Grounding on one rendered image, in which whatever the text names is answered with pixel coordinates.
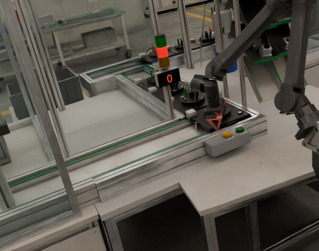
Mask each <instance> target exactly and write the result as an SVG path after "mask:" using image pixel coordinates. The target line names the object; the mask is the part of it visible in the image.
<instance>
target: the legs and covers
mask: <svg viewBox="0 0 319 251"><path fill-rule="evenodd" d="M306 185H307V186H309V187H310V188H312V189H313V190H315V191H317V192H318V193H319V180H317V181H315V182H312V183H309V184H306ZM182 193H184V191H183V190H182V188H178V189H176V190H173V191H171V192H169V193H166V194H164V195H162V196H159V197H157V198H155V199H152V200H150V201H148V202H146V203H143V204H141V205H139V206H136V207H134V208H132V209H129V210H127V211H125V212H122V213H120V214H118V215H116V216H113V217H111V218H109V219H106V220H104V221H103V222H102V220H101V219H100V217H99V219H98V223H99V226H100V229H101V233H102V236H103V239H104V242H105V246H106V249H107V251H124V250H123V246H122V243H121V239H120V236H119V232H118V228H117V225H116V222H118V221H120V220H123V219H125V218H127V217H130V216H132V215H134V214H136V213H139V212H141V211H143V210H145V209H148V208H150V207H152V206H155V205H157V204H159V203H161V202H164V201H166V200H168V199H170V198H173V197H175V196H177V195H180V194H182ZM245 215H246V225H247V235H248V245H249V251H280V250H282V249H284V248H286V247H288V246H290V245H291V244H293V243H295V242H297V241H299V240H301V239H302V238H304V237H306V236H308V235H310V234H312V233H313V232H315V231H317V230H319V218H318V219H316V220H314V221H312V222H310V223H308V224H306V225H304V226H303V227H301V228H299V229H297V230H295V231H293V232H291V233H289V234H287V235H286V236H284V237H282V238H280V239H278V240H276V241H274V242H272V243H271V244H269V245H267V246H265V247H263V248H261V247H260V236H259V223H258V211H257V203H254V204H251V205H248V206H245ZM98 216H99V215H98Z"/></svg>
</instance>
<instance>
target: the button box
mask: <svg viewBox="0 0 319 251"><path fill-rule="evenodd" d="M228 132H231V134H232V136H231V137H223V134H221V135H218V136H216V137H213V138H211V139H208V140H206V141H205V148H206V152H207V153H208V154H210V155H211V156H212V157H216V156H219V155H221V154H223V153H226V152H228V151H231V150H233V149H235V148H238V147H240V146H243V145H245V144H247V143H250V142H251V135H250V131H249V130H247V129H245V128H244V131H243V132H236V131H235V129H233V130H231V131H228Z"/></svg>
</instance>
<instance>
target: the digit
mask: <svg viewBox="0 0 319 251"><path fill-rule="evenodd" d="M164 76H165V82H166V85H168V84H171V83H174V82H175V81H174V75H173V71H170V72H167V73H164Z"/></svg>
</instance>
